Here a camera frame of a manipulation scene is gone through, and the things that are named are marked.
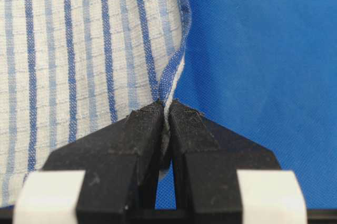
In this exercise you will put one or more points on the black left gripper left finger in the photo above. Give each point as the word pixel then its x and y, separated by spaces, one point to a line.
pixel 121 164

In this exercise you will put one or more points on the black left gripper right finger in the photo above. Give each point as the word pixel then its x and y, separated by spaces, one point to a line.
pixel 205 159

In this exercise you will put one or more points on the white blue-striped towel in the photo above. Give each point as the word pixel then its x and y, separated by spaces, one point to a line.
pixel 72 67

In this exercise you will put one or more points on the blue table cloth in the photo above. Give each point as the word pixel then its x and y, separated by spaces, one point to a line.
pixel 265 69

